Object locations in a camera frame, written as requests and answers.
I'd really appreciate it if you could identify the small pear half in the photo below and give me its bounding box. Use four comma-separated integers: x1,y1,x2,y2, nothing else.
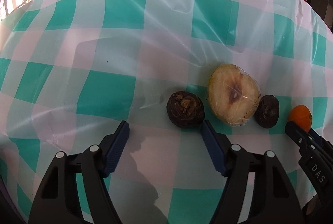
207,63,261,126

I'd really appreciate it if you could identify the operator hand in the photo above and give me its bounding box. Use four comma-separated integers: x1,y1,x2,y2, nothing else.
302,194,320,215

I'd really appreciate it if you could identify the orange tangerine back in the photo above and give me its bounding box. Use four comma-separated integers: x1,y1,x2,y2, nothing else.
288,105,312,132

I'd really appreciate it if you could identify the teal checkered tablecloth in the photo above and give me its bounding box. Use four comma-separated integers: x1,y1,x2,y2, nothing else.
1,0,332,223

